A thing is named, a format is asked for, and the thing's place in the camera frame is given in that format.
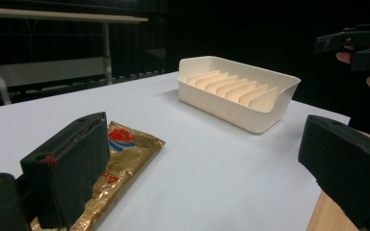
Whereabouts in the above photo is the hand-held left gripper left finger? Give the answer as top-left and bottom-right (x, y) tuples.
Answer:
(19, 111), (112, 230)

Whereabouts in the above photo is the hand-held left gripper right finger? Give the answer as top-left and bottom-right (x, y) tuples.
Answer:
(297, 114), (370, 231)

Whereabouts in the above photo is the gold foil packet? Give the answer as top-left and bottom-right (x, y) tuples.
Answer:
(29, 120), (167, 231)

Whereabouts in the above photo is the cream plastic tray with dividers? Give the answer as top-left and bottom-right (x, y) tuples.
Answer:
(176, 55), (303, 135)

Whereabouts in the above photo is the white panel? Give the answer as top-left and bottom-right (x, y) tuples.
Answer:
(0, 56), (108, 89)

